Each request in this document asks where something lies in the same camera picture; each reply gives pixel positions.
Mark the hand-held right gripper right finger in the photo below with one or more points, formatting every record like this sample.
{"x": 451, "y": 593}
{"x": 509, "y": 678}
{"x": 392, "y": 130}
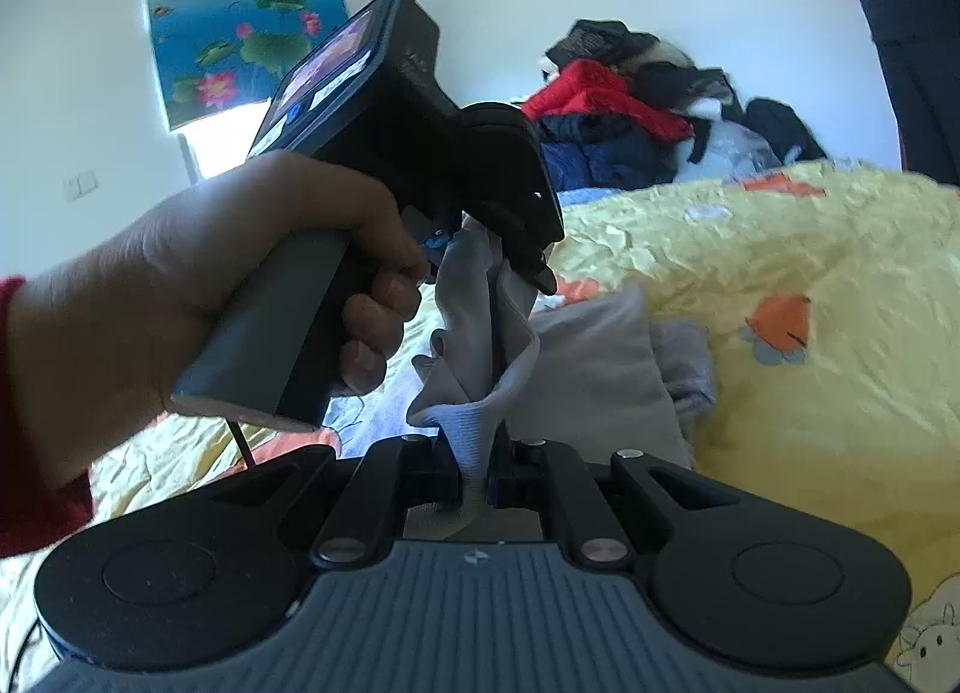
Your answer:
{"x": 511, "y": 484}

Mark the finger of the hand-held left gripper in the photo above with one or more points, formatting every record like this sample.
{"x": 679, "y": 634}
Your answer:
{"x": 439, "y": 247}
{"x": 517, "y": 190}

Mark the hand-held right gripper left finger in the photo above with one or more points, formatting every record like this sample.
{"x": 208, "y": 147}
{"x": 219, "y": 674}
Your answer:
{"x": 439, "y": 481}

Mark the pale grey ribbed garment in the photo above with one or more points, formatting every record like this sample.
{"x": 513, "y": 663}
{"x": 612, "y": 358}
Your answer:
{"x": 472, "y": 378}

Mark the person's left forearm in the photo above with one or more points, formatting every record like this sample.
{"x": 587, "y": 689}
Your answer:
{"x": 37, "y": 483}

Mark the pile of jackets and clothes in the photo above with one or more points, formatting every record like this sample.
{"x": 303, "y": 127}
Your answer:
{"x": 622, "y": 115}

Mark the person's left hand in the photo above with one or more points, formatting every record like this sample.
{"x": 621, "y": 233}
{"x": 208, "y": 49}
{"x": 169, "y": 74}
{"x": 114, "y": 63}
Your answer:
{"x": 187, "y": 265}

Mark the blue blanket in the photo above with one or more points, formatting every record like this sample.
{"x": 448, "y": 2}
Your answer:
{"x": 592, "y": 196}

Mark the lotus print roller blind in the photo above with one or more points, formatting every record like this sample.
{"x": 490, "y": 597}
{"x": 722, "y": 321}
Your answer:
{"x": 225, "y": 25}

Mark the window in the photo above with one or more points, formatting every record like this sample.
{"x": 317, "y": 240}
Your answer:
{"x": 217, "y": 138}

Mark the grey folded garment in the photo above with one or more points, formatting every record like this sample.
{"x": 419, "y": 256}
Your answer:
{"x": 686, "y": 363}

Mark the black backpack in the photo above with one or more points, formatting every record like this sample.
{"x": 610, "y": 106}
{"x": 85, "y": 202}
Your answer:
{"x": 784, "y": 130}

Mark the yellow floral blanket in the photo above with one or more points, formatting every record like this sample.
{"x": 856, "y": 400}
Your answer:
{"x": 825, "y": 363}

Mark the wall switch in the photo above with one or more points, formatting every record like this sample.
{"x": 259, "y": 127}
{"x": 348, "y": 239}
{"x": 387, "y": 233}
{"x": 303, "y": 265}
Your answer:
{"x": 80, "y": 185}

